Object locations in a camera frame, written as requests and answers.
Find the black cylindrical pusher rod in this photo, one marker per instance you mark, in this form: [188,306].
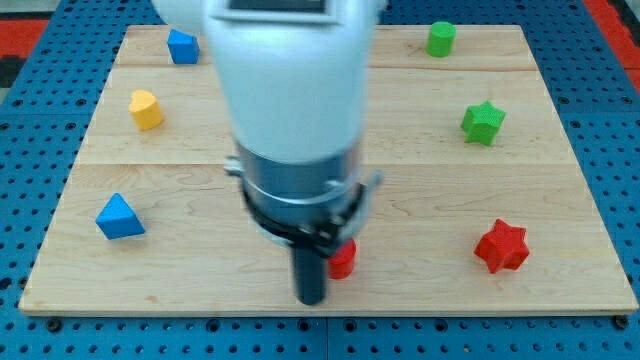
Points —
[310,273]

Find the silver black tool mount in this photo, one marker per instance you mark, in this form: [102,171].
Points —
[320,204]

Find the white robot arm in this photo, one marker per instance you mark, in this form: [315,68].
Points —
[294,76]

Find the green star block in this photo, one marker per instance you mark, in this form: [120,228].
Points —
[481,123]

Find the red star block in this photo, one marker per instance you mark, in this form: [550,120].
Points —
[503,247]

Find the red cylinder block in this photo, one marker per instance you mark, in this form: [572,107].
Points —
[341,263]

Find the wooden board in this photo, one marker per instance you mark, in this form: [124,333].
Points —
[202,256]

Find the yellow heart block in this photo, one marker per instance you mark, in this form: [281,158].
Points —
[145,110]

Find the blue triangle block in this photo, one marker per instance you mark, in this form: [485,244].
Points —
[118,220]

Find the blue pentagon block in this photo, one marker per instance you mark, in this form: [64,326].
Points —
[183,47]

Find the green cylinder block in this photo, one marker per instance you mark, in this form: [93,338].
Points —
[441,39]

